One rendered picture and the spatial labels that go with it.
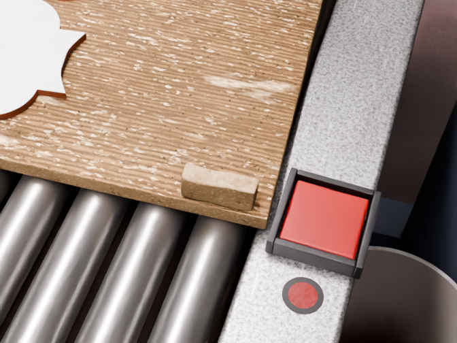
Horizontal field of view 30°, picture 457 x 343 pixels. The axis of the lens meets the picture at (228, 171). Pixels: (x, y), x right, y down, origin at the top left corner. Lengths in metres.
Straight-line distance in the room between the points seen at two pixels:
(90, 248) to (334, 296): 0.19
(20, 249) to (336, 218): 0.25
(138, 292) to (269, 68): 0.24
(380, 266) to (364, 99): 0.63
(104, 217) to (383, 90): 0.28
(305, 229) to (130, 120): 0.17
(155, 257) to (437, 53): 1.62
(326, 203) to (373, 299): 0.79
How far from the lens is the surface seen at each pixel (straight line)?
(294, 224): 0.67
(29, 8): 0.81
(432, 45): 2.22
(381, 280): 1.41
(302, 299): 0.65
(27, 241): 0.68
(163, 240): 0.67
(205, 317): 0.64
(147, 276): 0.65
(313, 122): 0.75
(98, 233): 0.68
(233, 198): 0.65
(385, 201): 1.85
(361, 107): 0.77
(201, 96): 0.73
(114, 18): 0.80
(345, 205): 0.69
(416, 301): 1.43
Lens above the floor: 1.48
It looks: 53 degrees down
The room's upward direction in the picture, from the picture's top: 6 degrees clockwise
